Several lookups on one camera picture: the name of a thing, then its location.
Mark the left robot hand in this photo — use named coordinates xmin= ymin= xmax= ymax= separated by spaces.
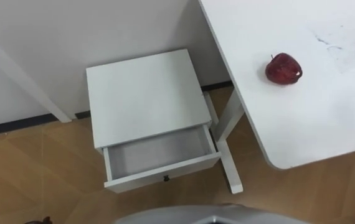
xmin=24 ymin=216 xmax=54 ymax=224

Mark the white desk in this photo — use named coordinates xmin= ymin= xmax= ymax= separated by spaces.
xmin=197 ymin=0 xmax=355 ymax=195

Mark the open white cabinet drawer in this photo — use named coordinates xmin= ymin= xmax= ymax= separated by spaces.
xmin=102 ymin=123 xmax=222 ymax=194

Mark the white bedside cabinet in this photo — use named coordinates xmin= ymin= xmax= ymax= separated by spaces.
xmin=85 ymin=48 xmax=213 ymax=156

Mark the robot body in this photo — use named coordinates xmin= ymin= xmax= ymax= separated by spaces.
xmin=113 ymin=203 xmax=310 ymax=224

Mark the red apple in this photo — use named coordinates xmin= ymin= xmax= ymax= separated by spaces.
xmin=265 ymin=52 xmax=303 ymax=86

